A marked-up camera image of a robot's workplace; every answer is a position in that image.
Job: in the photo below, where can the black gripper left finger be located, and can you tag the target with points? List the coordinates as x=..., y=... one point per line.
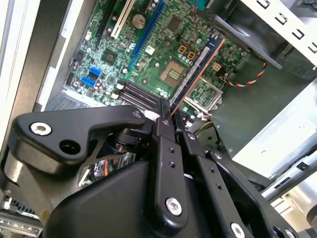
x=171, y=173

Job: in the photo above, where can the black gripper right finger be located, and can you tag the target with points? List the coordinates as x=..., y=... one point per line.
x=210, y=178

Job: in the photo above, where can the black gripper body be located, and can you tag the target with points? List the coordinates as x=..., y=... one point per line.
x=111, y=203

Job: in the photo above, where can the RAM memory stick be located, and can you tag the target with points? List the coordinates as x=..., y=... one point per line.
x=197, y=67

